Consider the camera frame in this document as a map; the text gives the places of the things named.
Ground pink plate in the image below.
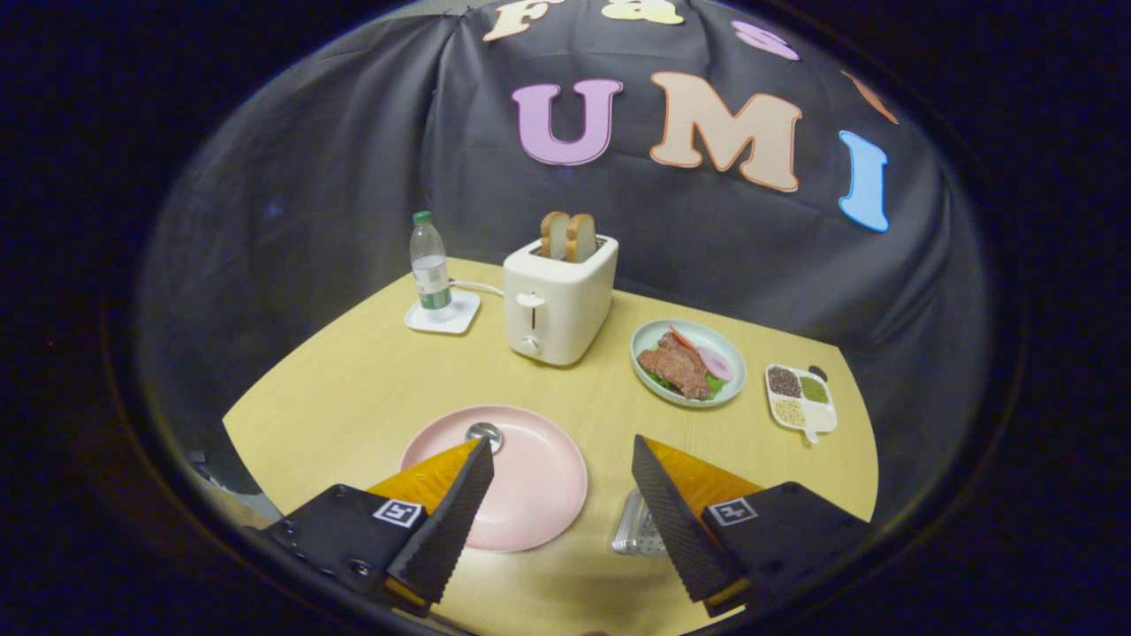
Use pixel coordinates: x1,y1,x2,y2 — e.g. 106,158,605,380
400,405,588,553

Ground clear plastic water bottle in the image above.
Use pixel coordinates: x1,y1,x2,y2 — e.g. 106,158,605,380
410,210,454,321

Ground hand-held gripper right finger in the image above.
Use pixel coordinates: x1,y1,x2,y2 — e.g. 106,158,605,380
631,435,871,617

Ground steak with garnish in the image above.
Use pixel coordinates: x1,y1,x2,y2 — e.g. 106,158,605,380
637,327,734,401

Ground pale green plate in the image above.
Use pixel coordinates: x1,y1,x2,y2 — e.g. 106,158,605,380
630,320,748,409

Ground white toaster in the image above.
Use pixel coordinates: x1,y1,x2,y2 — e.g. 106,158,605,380
503,235,619,367

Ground metal wire cutlery basket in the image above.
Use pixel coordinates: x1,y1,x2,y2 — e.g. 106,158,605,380
612,488,668,557

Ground white divided seasoning dish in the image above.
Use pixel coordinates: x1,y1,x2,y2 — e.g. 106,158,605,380
765,363,839,444

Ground toast bread slice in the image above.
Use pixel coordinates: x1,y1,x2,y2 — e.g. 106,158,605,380
540,211,571,261
565,214,598,263

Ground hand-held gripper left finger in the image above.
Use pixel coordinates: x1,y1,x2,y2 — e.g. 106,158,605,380
243,437,496,617

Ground white square coaster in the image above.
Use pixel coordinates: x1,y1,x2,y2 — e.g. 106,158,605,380
405,289,482,335

